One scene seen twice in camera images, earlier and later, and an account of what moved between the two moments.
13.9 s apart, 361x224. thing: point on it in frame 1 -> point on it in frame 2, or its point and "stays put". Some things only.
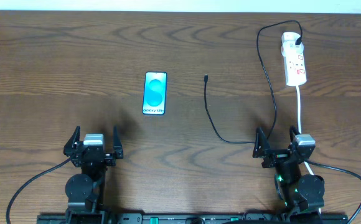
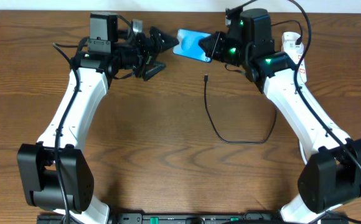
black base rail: (193, 219) stays put
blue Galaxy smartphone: (154, 93) -> (188, 46)
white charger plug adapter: (289, 48) stays put
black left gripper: (93, 155) -> (144, 55)
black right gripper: (276, 157) -> (218, 38)
